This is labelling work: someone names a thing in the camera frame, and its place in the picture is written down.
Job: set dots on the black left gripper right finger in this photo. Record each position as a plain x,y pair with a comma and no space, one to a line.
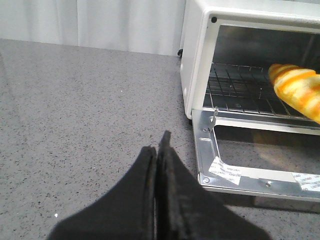
186,211

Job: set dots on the metal wire oven rack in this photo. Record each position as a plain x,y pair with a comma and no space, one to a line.
245,89

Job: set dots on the white Toshiba toaster oven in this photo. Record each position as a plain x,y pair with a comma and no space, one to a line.
245,33

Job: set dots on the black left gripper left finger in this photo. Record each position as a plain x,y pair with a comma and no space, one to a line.
126,212

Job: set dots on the white curtain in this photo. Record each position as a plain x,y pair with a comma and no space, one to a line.
143,26

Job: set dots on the yellow striped croissant bread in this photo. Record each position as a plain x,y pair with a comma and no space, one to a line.
297,86

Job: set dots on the white glass oven door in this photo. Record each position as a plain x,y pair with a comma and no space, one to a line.
273,160

